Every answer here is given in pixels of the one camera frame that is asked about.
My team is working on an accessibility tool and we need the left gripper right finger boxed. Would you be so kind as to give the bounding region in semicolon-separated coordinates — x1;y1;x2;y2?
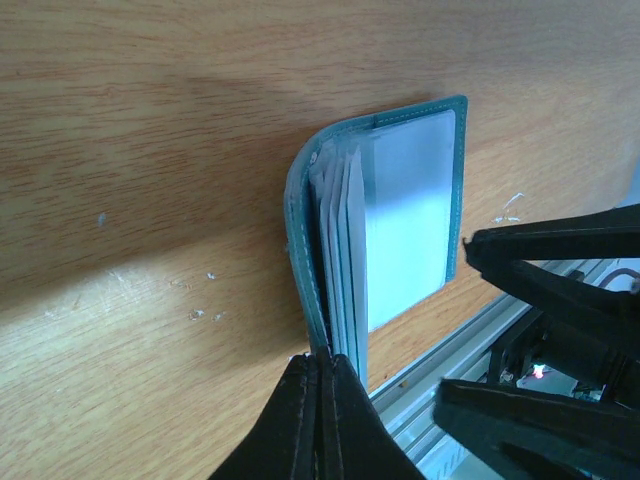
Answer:
319;351;424;479

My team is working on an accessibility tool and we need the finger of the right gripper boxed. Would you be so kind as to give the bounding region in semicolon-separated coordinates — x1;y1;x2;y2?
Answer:
463;205;639;379
433;379;639;479

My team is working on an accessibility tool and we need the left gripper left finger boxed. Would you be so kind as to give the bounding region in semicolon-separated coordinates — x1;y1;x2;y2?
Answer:
210;351;325;479

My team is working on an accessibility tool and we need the teal leather card holder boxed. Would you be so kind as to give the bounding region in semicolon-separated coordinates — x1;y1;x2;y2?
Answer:
284;95;468;381

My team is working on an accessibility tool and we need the aluminium front rail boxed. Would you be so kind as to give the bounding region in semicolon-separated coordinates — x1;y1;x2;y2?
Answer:
369;259;640;480

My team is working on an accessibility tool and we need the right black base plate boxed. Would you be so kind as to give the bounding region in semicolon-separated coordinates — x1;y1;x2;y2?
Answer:
487;308;550;387

